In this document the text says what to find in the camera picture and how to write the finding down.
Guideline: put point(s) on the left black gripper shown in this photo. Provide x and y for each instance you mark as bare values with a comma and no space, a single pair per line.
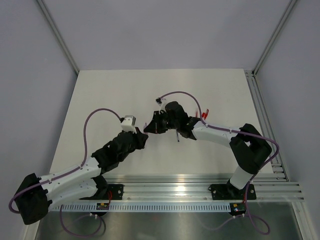
141,138

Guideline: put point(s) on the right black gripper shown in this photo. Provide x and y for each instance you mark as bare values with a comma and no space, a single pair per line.
155,127

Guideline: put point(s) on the blue ballpoint pen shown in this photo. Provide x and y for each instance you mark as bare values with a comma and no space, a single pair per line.
177,136

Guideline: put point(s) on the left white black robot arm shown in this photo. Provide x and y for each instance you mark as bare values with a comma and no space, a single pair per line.
38,195

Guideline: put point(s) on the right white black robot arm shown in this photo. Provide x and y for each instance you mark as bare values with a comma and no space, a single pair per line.
250,150

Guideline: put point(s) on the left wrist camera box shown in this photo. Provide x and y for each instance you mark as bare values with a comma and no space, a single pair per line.
127,124

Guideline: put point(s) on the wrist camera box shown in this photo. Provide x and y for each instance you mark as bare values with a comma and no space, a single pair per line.
162,102
127,124

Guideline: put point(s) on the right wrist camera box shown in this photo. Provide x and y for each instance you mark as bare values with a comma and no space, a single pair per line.
162,102

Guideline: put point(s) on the aluminium front rail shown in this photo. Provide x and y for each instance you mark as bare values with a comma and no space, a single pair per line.
269,187

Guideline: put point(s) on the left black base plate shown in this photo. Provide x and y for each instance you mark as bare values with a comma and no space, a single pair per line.
114,191

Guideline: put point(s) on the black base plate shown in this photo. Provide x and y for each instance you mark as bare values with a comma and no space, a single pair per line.
114,191
229,192

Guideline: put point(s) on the white slotted cable duct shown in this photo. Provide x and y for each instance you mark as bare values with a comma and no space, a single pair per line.
152,207

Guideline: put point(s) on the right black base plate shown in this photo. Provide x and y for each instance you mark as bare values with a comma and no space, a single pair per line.
229,192

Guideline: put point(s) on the right aluminium side rail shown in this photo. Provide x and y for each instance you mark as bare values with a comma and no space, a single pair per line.
264,120

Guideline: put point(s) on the left aluminium frame post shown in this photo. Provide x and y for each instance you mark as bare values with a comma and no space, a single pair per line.
57,35

